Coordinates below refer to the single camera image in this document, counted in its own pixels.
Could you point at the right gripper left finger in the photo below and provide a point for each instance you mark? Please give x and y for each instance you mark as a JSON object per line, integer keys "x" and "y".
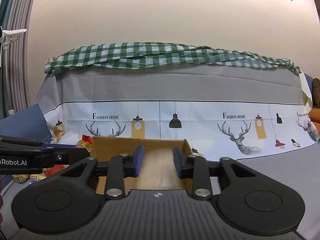
{"x": 120, "y": 167}

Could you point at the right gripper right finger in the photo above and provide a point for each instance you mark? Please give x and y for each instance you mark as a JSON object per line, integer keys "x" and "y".
{"x": 195, "y": 169}

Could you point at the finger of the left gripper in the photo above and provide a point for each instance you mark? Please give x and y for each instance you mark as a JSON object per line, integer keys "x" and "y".
{"x": 63, "y": 156}
{"x": 22, "y": 144}

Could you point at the round puffed grain cake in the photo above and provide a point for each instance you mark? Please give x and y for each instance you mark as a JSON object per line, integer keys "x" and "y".
{"x": 20, "y": 178}

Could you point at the yellow Alpenliebe candy bar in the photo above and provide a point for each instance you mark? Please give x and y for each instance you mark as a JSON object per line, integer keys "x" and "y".
{"x": 37, "y": 177}

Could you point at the red peanut snack bag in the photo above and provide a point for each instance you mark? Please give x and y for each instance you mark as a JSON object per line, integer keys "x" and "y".
{"x": 85, "y": 142}

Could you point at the red square snack packet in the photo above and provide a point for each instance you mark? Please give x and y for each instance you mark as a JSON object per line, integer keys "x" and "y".
{"x": 53, "y": 170}

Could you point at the brown cardboard box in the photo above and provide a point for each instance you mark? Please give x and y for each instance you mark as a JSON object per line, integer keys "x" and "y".
{"x": 158, "y": 171}

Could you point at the grey deer print cloth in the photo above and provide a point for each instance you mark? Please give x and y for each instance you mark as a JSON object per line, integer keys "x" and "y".
{"x": 256, "y": 116}

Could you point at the green checkered cloth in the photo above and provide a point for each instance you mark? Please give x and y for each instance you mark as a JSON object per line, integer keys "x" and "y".
{"x": 142, "y": 55}

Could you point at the orange cushion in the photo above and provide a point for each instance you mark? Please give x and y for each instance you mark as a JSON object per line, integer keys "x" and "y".
{"x": 314, "y": 115}

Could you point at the brown blanket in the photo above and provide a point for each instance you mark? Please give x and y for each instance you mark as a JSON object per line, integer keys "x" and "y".
{"x": 316, "y": 92}

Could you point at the grey curtain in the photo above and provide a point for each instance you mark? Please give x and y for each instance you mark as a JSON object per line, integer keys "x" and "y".
{"x": 15, "y": 14}

